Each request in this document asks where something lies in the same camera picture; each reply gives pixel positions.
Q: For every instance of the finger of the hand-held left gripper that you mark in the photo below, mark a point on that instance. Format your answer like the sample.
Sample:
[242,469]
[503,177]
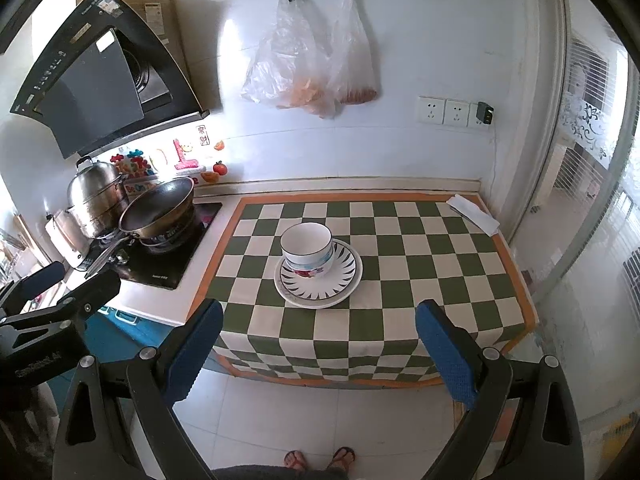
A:
[45,275]
[95,290]

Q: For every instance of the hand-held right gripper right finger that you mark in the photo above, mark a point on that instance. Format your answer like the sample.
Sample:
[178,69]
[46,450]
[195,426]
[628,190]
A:
[445,355]

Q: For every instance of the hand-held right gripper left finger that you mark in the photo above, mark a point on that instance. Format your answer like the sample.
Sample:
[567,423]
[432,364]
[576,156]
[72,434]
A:
[192,355]

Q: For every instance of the white plate blue leaf pattern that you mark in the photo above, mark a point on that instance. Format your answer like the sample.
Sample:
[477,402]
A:
[310,292]

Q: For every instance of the white electric kettle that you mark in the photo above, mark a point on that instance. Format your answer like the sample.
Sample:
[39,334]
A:
[65,240]

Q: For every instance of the blue cabinet front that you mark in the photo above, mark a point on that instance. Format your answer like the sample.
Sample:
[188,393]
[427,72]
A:
[125,332]

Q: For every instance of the black gas stove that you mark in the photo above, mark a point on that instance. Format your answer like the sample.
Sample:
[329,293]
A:
[165,270]

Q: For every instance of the stainless steel steamer pot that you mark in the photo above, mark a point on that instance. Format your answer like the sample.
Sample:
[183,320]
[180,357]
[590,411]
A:
[95,190]

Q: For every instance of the green white checkered mat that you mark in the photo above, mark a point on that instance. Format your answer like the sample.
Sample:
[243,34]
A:
[400,260]

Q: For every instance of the folded white paper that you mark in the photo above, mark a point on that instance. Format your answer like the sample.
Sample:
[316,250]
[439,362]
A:
[475,215]

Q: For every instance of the person's right foot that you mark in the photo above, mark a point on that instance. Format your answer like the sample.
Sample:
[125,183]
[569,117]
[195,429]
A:
[342,458]

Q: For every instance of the person's foot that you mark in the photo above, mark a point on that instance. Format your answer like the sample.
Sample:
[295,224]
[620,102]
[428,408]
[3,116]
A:
[342,458]
[296,460]

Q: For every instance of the person's left foot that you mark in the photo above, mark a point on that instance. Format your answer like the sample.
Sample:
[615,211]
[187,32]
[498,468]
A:
[296,460]

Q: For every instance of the black range hood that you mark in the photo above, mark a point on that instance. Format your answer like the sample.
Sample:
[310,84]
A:
[90,85]

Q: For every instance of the glass sliding door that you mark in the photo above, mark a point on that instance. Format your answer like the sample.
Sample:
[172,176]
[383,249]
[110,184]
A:
[585,210]

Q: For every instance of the black plug adapter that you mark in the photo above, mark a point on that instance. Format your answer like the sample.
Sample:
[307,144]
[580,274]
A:
[486,112]

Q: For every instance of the cardboard box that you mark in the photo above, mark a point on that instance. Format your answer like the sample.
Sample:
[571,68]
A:
[160,15]

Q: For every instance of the clear plastic bag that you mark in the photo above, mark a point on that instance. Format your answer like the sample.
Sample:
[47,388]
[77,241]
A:
[357,75]
[280,60]

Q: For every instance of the colourful wall sticker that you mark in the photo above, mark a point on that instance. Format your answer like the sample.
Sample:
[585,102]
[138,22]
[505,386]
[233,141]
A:
[135,165]

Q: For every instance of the pink letter wall sticker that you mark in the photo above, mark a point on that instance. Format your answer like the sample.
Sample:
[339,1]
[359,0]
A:
[185,157]

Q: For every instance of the red tomato wall sticker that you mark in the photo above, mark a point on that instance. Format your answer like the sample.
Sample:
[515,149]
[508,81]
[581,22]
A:
[219,168]

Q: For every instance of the white wall socket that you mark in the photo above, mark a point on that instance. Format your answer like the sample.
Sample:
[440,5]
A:
[431,110]
[457,112]

